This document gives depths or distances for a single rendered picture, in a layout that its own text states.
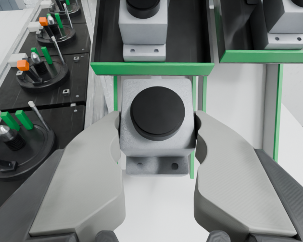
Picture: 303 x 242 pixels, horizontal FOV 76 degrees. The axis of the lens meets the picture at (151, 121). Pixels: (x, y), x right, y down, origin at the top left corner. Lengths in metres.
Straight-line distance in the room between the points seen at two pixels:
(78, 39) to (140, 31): 0.65
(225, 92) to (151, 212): 0.30
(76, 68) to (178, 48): 0.47
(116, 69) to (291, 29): 0.19
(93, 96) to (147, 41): 0.38
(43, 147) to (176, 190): 0.31
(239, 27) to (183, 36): 0.08
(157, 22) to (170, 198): 0.39
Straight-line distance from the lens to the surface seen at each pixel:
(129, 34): 0.20
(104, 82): 0.37
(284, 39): 0.27
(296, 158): 0.66
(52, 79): 0.62
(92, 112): 0.52
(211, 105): 0.39
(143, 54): 0.21
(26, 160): 0.45
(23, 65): 0.55
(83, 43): 0.80
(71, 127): 0.49
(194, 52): 0.25
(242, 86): 0.41
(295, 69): 1.30
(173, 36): 0.26
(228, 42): 0.28
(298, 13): 0.26
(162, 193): 0.49
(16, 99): 0.63
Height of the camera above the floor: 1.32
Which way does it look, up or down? 50 degrees down
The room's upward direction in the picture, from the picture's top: straight up
